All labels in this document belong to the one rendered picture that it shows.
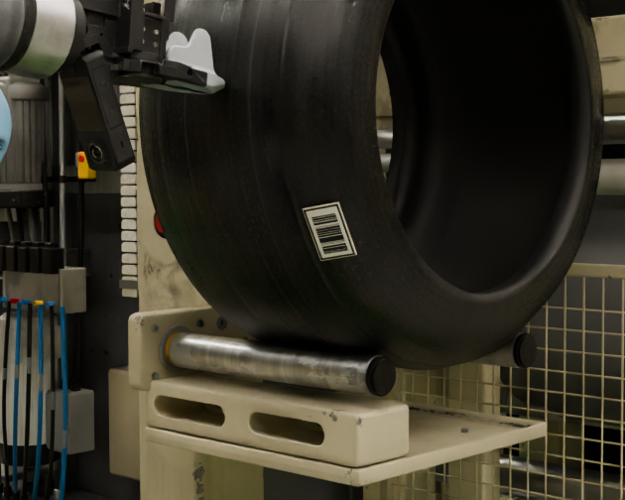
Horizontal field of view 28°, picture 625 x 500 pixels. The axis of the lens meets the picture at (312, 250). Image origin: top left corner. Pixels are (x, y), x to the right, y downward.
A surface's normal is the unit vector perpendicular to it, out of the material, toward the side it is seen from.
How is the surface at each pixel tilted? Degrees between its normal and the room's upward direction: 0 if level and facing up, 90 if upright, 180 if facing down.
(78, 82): 112
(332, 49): 82
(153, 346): 90
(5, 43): 125
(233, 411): 90
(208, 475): 90
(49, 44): 118
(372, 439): 90
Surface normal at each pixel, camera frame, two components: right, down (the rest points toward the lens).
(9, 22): 0.69, 0.25
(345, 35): 0.59, -0.01
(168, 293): -0.69, 0.04
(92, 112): -0.62, 0.41
